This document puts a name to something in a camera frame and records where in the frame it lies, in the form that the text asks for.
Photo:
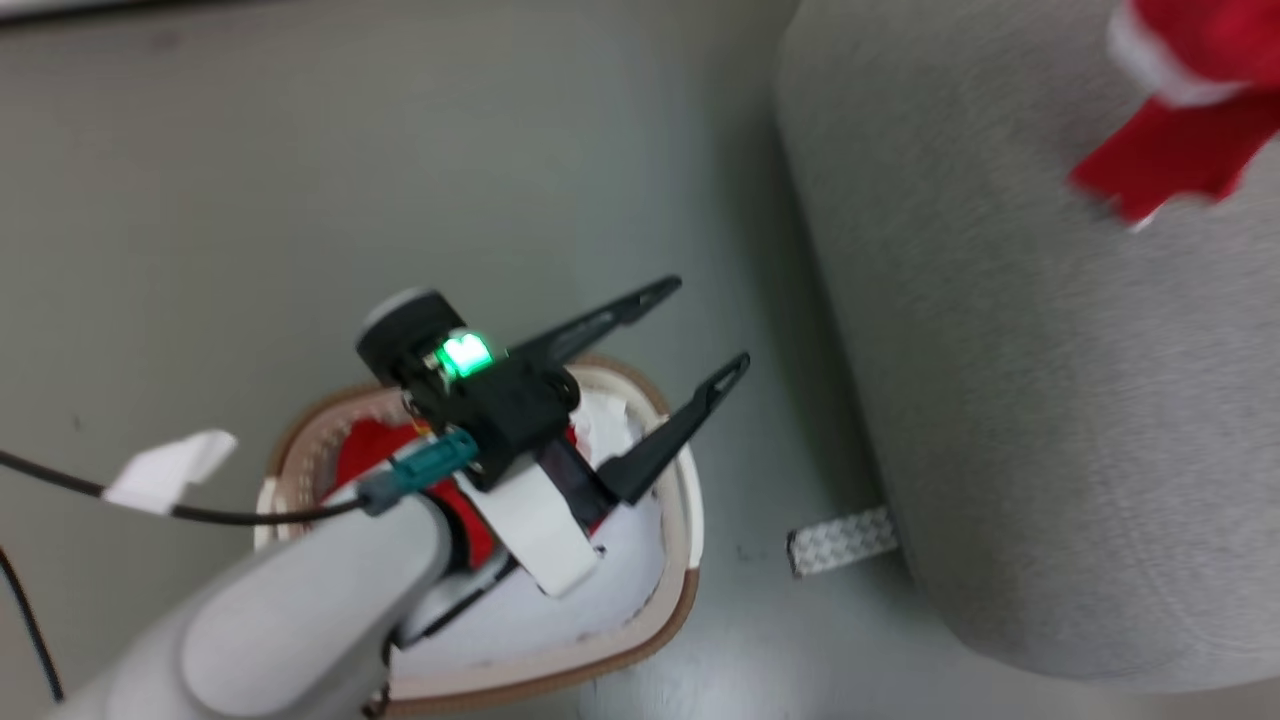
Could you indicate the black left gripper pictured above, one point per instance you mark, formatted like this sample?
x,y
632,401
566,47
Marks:
x,y
500,410

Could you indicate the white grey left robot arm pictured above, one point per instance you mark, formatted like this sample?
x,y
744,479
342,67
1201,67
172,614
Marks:
x,y
290,620

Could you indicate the white laundry basket tan rim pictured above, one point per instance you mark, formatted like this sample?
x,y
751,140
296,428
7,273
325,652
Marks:
x,y
600,600

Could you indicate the silver patterned tape strip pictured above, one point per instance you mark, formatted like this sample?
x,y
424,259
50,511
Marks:
x,y
842,541

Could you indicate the red garment with white trim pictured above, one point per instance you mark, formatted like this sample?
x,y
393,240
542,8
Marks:
x,y
368,450
1200,90

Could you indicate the grey fabric sofa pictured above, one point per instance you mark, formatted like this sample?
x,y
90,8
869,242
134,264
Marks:
x,y
1050,380

